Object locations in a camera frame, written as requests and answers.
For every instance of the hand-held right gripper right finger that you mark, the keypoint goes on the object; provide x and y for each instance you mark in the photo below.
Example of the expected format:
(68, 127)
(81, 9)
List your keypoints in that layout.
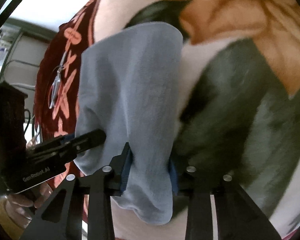
(174, 177)

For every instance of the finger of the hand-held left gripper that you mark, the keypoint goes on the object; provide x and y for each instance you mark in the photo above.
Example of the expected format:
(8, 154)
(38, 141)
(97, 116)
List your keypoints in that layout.
(87, 140)

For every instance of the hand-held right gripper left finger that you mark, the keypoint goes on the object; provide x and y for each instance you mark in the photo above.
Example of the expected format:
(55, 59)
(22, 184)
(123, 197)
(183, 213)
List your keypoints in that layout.
(126, 171)

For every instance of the grey-blue pants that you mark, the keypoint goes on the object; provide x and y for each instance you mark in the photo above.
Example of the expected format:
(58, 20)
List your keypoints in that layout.
(130, 100)

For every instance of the person's left forearm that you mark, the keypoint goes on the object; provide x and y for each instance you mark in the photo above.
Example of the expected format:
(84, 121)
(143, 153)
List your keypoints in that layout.
(5, 217)

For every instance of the person's left hand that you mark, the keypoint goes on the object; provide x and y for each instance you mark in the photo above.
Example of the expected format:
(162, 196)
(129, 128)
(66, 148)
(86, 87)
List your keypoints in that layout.
(25, 202)

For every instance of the metal scissors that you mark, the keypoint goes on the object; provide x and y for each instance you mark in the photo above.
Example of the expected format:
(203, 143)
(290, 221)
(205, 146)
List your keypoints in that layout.
(57, 80)

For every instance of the floral fleece blanket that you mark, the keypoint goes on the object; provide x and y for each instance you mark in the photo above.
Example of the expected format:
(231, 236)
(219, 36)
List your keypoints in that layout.
(227, 92)

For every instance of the green metal bed frame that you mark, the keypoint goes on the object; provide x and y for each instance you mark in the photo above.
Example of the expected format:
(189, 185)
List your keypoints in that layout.
(20, 45)

